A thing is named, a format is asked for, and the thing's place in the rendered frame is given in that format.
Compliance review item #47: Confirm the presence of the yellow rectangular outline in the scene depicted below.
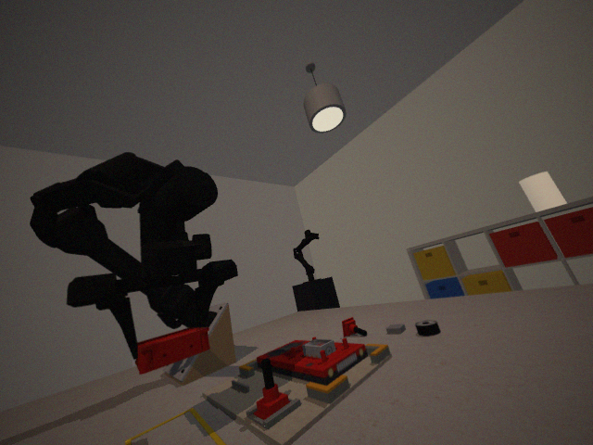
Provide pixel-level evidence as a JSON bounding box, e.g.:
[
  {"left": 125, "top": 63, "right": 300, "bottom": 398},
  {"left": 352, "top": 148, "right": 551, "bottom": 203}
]
[{"left": 125, "top": 407, "right": 225, "bottom": 445}]

